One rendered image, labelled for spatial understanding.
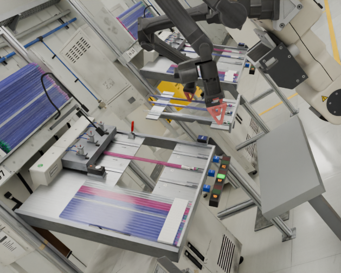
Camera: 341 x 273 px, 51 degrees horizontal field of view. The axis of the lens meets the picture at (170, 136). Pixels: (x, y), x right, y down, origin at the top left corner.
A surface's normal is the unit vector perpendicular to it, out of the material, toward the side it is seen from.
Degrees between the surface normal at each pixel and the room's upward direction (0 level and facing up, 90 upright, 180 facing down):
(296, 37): 90
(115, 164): 42
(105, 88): 90
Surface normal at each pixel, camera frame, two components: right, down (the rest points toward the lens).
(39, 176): -0.29, 0.54
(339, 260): -0.65, -0.72
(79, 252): 0.70, -0.44
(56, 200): -0.01, -0.83
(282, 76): -0.04, 0.36
